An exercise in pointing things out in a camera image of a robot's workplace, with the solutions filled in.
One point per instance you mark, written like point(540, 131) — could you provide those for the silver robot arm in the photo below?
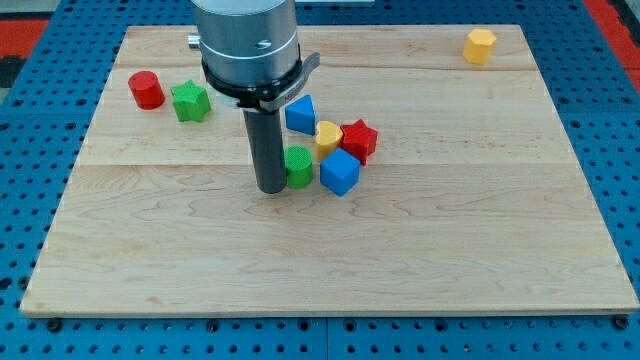
point(247, 42)

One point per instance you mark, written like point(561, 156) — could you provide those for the red star block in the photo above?
point(359, 140)

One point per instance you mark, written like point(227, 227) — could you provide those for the blue triangle block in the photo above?
point(300, 116)

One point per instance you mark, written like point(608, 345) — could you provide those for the green star block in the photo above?
point(190, 102)

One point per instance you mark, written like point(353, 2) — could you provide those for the blue cube block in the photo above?
point(339, 172)

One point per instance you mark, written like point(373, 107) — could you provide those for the green cylinder block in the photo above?
point(298, 163)

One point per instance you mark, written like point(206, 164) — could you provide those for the yellow heart block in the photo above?
point(328, 138)

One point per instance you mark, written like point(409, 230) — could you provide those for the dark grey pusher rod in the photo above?
point(266, 144)

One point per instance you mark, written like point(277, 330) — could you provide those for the wooden board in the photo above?
point(473, 203)

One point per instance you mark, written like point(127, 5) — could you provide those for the red cylinder block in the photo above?
point(146, 90)

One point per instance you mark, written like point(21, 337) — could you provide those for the yellow hexagon block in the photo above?
point(479, 46)

